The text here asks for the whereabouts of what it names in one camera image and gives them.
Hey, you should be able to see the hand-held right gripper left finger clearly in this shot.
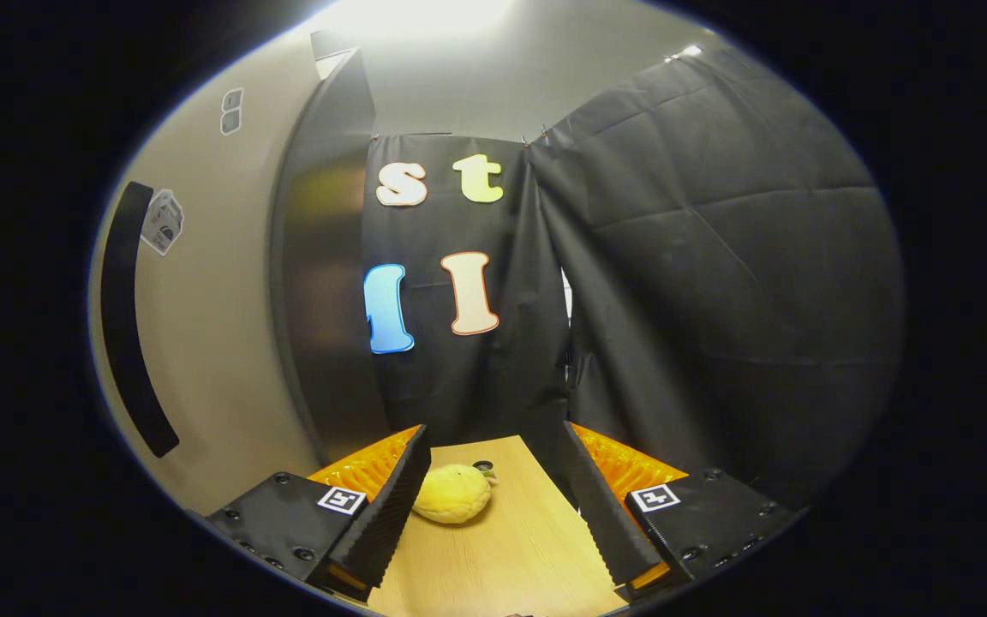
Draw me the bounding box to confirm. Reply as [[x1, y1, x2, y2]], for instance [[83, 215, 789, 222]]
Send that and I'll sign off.
[[205, 423, 433, 601]]

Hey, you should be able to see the ceiling light panel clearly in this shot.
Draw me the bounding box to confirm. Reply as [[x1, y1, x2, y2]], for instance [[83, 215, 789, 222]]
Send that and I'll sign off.
[[318, 0, 516, 39]]

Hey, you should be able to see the grey cabinet door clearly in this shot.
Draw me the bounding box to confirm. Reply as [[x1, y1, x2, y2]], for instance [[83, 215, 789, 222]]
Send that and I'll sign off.
[[89, 34, 327, 515]]

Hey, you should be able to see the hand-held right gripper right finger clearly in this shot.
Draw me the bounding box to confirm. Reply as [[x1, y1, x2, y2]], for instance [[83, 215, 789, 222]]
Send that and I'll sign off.
[[564, 420, 803, 602]]

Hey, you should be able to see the black backdrop cloth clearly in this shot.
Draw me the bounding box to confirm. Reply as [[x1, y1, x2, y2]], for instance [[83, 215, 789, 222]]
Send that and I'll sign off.
[[361, 39, 906, 511]]

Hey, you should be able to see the yellow toy fruit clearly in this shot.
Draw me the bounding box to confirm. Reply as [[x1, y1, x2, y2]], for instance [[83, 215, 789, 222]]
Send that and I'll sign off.
[[411, 464, 496, 525]]

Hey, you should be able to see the grey shoe cabinet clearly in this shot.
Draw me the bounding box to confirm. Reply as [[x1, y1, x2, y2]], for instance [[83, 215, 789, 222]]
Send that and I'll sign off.
[[269, 28, 393, 464]]

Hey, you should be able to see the long black door handle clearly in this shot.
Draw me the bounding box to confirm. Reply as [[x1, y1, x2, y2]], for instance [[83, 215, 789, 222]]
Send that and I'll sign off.
[[100, 181, 181, 459]]

